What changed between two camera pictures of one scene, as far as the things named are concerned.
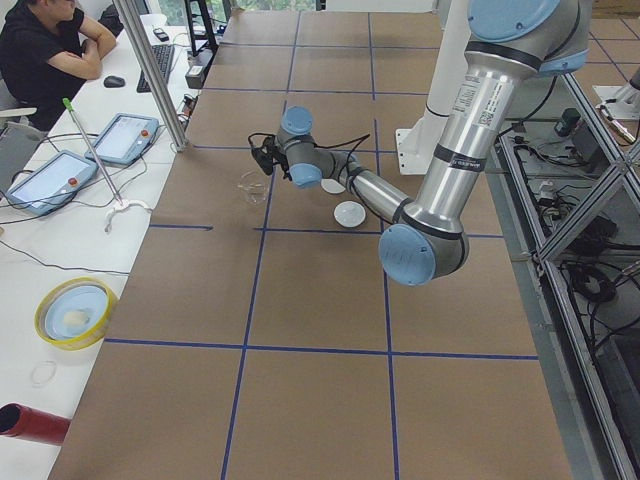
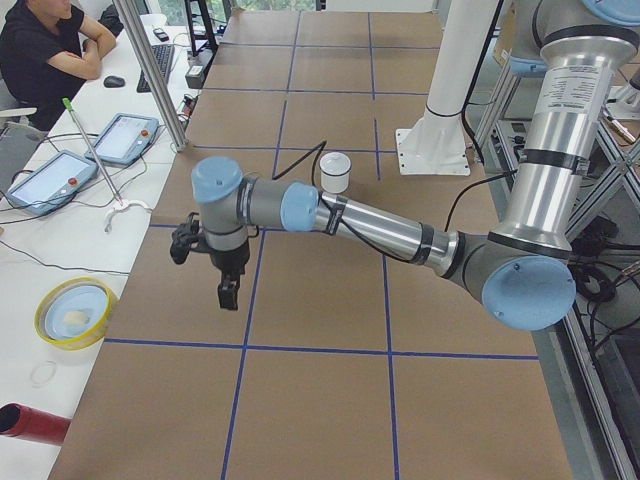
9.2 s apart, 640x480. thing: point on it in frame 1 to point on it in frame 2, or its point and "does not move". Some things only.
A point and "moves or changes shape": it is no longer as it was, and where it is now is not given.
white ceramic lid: [350, 214] moves or changes shape
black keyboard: [164, 56] does not move
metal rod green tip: [67, 103] does not move
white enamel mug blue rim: [331, 185] does not move
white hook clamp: [121, 206] does not move
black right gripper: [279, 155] to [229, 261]
